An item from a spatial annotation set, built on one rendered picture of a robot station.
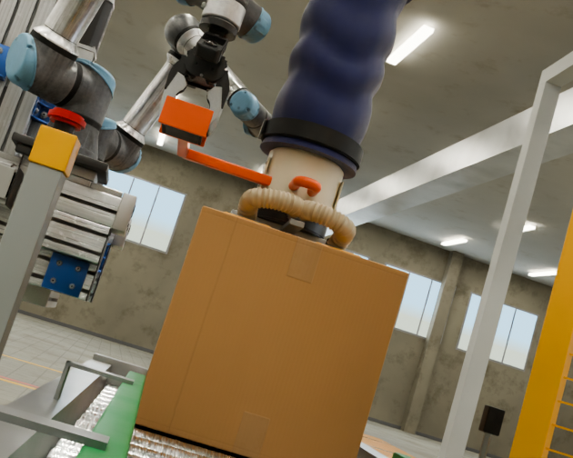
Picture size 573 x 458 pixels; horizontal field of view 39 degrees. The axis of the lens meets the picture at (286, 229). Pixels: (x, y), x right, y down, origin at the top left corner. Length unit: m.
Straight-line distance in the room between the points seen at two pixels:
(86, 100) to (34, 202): 0.56
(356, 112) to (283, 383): 0.62
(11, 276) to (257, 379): 0.47
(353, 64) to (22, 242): 0.77
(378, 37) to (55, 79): 0.74
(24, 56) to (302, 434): 1.04
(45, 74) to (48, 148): 0.46
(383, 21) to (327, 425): 0.87
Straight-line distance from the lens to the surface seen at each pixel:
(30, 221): 1.50
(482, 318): 5.55
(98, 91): 2.02
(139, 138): 2.62
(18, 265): 1.50
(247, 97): 2.29
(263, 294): 1.46
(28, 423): 0.55
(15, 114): 2.21
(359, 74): 1.76
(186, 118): 1.43
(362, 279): 1.49
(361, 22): 1.80
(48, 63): 1.95
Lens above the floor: 0.73
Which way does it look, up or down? 9 degrees up
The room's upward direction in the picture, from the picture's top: 17 degrees clockwise
